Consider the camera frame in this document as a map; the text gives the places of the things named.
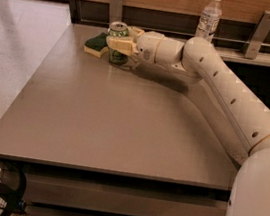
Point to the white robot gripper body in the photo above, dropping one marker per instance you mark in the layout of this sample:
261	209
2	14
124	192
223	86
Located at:
146	46

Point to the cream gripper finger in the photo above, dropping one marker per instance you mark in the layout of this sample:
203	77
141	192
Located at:
124	45
135	32

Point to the green soda can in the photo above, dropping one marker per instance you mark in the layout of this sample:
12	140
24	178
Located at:
117	29

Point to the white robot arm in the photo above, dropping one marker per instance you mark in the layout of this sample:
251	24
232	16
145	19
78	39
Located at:
249	117

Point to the green and yellow sponge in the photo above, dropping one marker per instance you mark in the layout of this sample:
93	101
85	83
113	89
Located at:
96	46

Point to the clear plastic water bottle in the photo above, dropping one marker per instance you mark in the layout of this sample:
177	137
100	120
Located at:
209	19

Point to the upper grey drawer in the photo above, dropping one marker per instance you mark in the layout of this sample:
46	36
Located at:
114	199

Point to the left metal rail bracket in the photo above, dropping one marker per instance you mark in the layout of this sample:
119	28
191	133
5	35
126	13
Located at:
115	10

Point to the metal rail bracket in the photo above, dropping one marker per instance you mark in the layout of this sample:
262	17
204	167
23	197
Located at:
115	10
252	47

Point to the horizontal metal rail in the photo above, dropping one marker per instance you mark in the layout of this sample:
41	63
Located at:
242	43

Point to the right metal rail bracket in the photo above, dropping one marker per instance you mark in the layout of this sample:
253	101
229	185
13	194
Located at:
252	47

